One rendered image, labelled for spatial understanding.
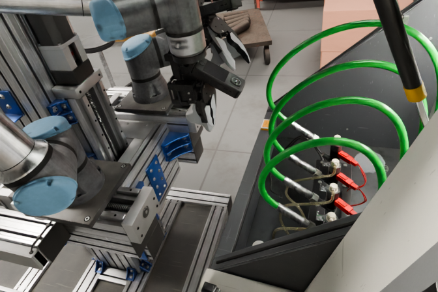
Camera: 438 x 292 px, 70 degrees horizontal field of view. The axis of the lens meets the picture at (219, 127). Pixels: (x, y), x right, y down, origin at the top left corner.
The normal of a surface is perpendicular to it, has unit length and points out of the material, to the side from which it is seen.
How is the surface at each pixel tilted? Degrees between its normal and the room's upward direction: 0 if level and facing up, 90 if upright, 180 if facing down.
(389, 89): 90
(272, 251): 43
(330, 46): 90
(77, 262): 0
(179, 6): 90
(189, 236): 0
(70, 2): 94
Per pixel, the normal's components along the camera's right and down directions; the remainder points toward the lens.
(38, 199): 0.37, 0.63
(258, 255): -0.73, -0.64
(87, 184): 0.73, 0.02
